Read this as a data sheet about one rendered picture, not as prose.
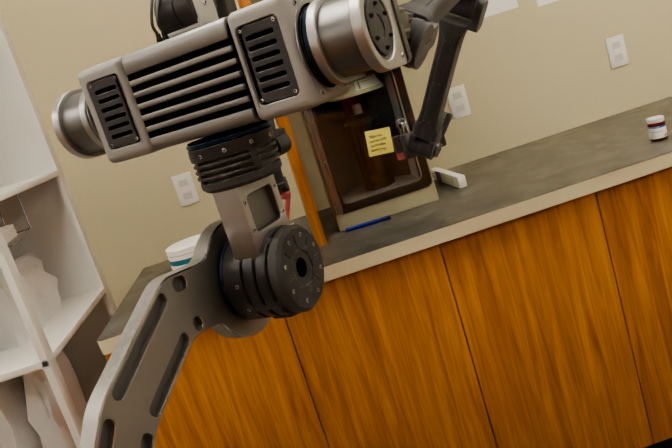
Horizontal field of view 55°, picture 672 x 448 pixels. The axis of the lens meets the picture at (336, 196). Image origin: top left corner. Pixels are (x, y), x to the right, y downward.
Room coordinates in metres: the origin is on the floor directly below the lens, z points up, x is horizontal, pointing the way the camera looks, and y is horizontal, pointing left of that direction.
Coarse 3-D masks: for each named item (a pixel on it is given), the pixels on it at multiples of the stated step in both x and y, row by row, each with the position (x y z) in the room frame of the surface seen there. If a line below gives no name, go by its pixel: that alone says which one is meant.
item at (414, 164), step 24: (384, 72) 1.92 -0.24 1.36; (360, 96) 1.92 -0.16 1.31; (384, 96) 1.92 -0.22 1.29; (408, 96) 1.92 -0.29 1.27; (336, 120) 1.91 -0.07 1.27; (360, 120) 1.92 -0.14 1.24; (384, 120) 1.92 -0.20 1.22; (408, 120) 1.92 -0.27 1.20; (336, 144) 1.91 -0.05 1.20; (360, 144) 1.91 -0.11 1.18; (336, 168) 1.91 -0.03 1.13; (360, 168) 1.91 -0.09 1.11; (384, 168) 1.92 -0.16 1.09; (408, 168) 1.92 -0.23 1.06; (360, 192) 1.91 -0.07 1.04; (384, 192) 1.92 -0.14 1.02; (408, 192) 1.92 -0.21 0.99
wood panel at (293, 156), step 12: (240, 0) 1.82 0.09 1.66; (276, 120) 1.96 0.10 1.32; (288, 132) 1.82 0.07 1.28; (288, 156) 1.85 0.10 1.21; (300, 168) 1.82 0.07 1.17; (300, 180) 1.82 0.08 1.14; (300, 192) 1.82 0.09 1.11; (312, 204) 1.82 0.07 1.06; (312, 216) 1.82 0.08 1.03; (312, 228) 1.82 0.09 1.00; (324, 240) 1.82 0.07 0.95
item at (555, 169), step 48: (528, 144) 2.33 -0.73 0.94; (576, 144) 2.10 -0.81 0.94; (624, 144) 1.90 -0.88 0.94; (480, 192) 1.87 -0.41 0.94; (528, 192) 1.71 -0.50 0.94; (576, 192) 1.66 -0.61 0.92; (336, 240) 1.83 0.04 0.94; (384, 240) 1.68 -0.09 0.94; (432, 240) 1.63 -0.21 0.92; (144, 288) 1.97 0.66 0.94
